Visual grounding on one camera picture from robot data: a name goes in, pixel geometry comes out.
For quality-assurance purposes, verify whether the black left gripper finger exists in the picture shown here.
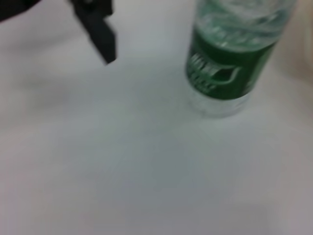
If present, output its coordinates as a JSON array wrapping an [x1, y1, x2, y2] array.
[[69, 0, 117, 66]]

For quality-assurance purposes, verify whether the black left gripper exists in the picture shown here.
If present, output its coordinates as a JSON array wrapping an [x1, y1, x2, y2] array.
[[0, 0, 74, 23]]

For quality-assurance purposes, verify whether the clear green-labelled water bottle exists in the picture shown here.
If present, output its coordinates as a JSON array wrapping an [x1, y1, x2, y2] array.
[[184, 0, 298, 118]]

